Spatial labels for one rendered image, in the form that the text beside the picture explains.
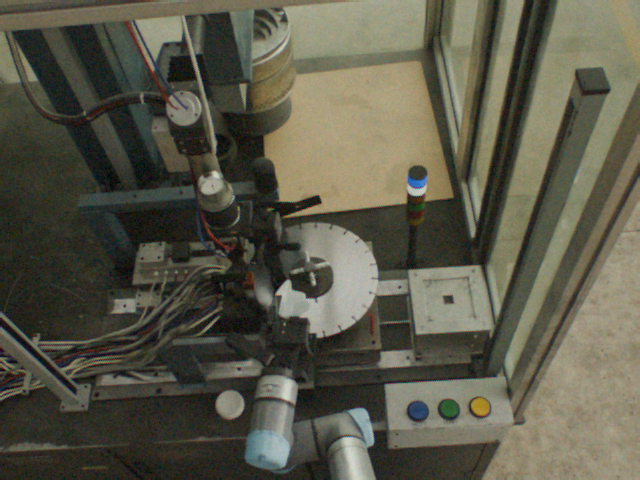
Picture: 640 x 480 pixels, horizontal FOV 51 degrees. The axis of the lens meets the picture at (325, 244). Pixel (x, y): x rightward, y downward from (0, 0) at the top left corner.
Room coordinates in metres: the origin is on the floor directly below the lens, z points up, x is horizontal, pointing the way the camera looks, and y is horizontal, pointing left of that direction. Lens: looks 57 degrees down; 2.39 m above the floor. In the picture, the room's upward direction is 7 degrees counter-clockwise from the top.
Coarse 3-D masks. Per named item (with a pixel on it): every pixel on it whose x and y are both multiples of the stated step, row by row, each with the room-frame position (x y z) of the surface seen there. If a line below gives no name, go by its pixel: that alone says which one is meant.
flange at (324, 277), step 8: (312, 256) 0.90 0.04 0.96; (296, 264) 0.88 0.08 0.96; (304, 264) 0.88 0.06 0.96; (320, 272) 0.85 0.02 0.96; (328, 272) 0.84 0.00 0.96; (296, 280) 0.83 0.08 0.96; (304, 280) 0.83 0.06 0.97; (320, 280) 0.82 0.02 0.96; (328, 280) 0.82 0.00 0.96; (296, 288) 0.81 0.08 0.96; (304, 288) 0.81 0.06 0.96; (312, 288) 0.81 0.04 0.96; (320, 288) 0.80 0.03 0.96; (328, 288) 0.80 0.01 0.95; (312, 296) 0.79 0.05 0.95
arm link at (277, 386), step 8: (264, 376) 0.48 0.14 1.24; (272, 376) 0.47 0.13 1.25; (280, 376) 0.47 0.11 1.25; (264, 384) 0.46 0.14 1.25; (272, 384) 0.46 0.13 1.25; (280, 384) 0.46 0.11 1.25; (288, 384) 0.46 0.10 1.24; (296, 384) 0.46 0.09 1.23; (256, 392) 0.45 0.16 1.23; (264, 392) 0.45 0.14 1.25; (272, 392) 0.44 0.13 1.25; (280, 392) 0.44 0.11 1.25; (288, 392) 0.44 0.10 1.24; (296, 392) 0.45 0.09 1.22; (288, 400) 0.43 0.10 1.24; (296, 400) 0.44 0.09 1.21
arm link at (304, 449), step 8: (296, 424) 0.42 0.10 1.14; (304, 424) 0.41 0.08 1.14; (296, 432) 0.40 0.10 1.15; (304, 432) 0.39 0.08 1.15; (296, 440) 0.38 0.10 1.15; (304, 440) 0.38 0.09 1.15; (312, 440) 0.38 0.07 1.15; (296, 448) 0.37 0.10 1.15; (304, 448) 0.37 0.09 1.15; (312, 448) 0.37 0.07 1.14; (288, 456) 0.35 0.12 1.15; (296, 456) 0.36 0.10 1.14; (304, 456) 0.36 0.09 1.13; (312, 456) 0.36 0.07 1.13; (288, 464) 0.35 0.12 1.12; (296, 464) 0.36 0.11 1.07; (280, 472) 0.35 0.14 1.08
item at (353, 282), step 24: (288, 240) 0.96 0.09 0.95; (312, 240) 0.95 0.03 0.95; (336, 240) 0.94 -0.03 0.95; (360, 240) 0.93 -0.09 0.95; (264, 264) 0.90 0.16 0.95; (288, 264) 0.89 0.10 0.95; (336, 264) 0.87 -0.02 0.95; (360, 264) 0.86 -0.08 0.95; (264, 288) 0.83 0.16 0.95; (336, 288) 0.80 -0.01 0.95; (360, 288) 0.79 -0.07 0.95; (264, 312) 0.76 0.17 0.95; (312, 312) 0.75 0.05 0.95; (336, 312) 0.74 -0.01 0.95
